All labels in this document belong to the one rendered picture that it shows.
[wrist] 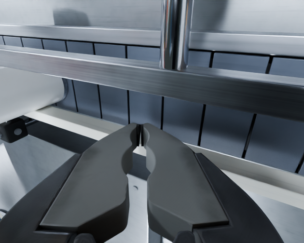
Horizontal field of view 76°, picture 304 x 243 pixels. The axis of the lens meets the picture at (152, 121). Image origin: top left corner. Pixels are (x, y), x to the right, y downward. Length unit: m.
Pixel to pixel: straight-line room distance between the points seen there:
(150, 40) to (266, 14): 0.10
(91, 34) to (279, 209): 0.28
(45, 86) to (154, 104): 0.12
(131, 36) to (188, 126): 0.09
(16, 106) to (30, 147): 0.19
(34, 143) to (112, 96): 0.21
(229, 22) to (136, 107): 0.11
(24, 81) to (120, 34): 0.10
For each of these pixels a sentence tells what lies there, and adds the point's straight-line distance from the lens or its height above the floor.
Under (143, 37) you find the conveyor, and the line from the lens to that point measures 0.18.
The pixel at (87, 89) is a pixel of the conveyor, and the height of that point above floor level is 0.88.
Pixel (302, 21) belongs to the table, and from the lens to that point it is 0.21.
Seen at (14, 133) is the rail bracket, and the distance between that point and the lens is 0.34.
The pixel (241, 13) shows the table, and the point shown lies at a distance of 0.21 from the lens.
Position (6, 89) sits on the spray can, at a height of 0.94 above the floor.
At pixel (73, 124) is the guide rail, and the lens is 0.21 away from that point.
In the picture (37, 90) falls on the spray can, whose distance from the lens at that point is 0.23.
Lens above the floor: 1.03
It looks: 53 degrees down
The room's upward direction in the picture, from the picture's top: 131 degrees counter-clockwise
